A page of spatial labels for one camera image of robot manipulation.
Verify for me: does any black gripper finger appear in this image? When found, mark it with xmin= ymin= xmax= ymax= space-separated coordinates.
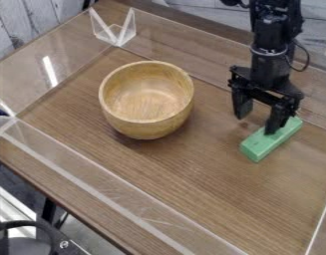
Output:
xmin=265 ymin=102 xmax=293 ymax=135
xmin=231 ymin=87 xmax=253 ymax=120

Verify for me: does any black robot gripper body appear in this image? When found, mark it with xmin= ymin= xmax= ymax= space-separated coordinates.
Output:
xmin=227 ymin=46 xmax=303 ymax=114

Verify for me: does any green rectangular block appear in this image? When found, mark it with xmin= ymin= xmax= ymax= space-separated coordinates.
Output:
xmin=239 ymin=117 xmax=303 ymax=162

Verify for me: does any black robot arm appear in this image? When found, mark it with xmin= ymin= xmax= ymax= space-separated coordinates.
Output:
xmin=219 ymin=0 xmax=310 ymax=135

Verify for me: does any light wooden bowl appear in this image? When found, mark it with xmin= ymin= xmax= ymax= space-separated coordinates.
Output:
xmin=99 ymin=61 xmax=194 ymax=139

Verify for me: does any clear acrylic front barrier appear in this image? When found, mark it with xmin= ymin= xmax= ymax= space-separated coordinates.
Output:
xmin=0 ymin=101 xmax=247 ymax=255

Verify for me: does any black table leg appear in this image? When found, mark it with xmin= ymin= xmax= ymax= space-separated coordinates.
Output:
xmin=41 ymin=198 xmax=57 ymax=223

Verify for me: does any clear acrylic corner bracket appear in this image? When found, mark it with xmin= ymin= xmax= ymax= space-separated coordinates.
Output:
xmin=88 ymin=8 xmax=136 ymax=47

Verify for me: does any black cable loop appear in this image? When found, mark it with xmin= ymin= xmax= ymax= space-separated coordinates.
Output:
xmin=0 ymin=220 xmax=64 ymax=255

